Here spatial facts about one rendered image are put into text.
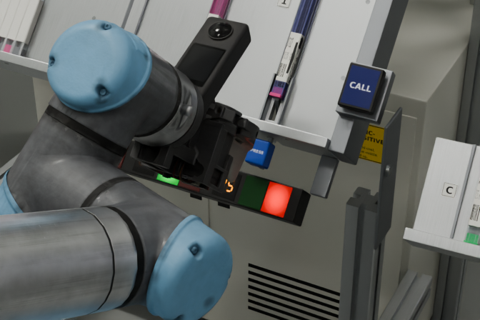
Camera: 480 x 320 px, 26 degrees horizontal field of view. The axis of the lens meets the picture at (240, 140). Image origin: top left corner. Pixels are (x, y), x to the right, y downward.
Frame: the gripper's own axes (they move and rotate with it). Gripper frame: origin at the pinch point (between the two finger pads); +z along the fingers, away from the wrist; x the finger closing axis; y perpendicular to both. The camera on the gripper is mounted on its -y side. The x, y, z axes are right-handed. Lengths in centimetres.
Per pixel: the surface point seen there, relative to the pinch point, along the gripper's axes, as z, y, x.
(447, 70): 44, -24, 10
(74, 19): 7.2, -10.0, -30.3
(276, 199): 8.2, 4.8, 3.1
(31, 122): 114, -5, -103
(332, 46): 7.2, -14.1, 4.2
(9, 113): 115, -6, -110
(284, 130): 5.0, -2.8, 2.6
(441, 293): 85, 6, 11
